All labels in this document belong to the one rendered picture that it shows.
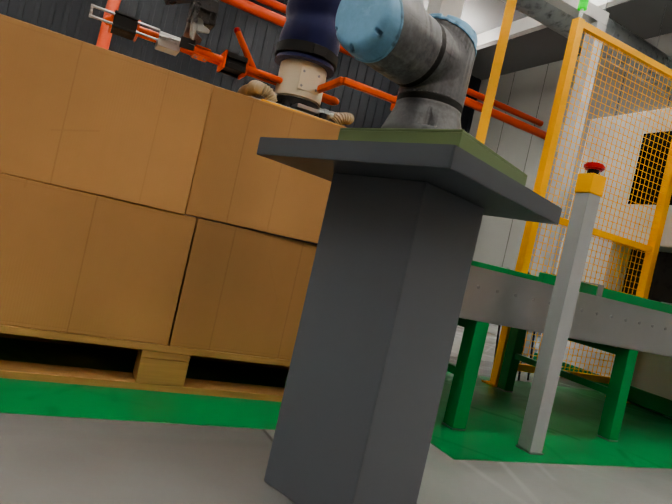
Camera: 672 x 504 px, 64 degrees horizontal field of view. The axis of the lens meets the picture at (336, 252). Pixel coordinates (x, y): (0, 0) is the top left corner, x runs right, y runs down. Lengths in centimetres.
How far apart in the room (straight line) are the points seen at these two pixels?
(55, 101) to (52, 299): 54
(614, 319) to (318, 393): 163
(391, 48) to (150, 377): 118
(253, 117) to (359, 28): 72
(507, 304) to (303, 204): 85
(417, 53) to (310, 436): 82
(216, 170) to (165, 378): 66
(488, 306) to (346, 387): 102
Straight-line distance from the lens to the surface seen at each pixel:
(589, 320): 244
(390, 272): 108
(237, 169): 173
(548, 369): 206
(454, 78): 124
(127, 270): 169
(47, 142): 168
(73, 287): 170
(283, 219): 176
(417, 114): 119
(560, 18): 982
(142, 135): 169
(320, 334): 118
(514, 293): 212
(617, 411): 271
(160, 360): 176
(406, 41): 113
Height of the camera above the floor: 54
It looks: level
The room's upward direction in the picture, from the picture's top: 13 degrees clockwise
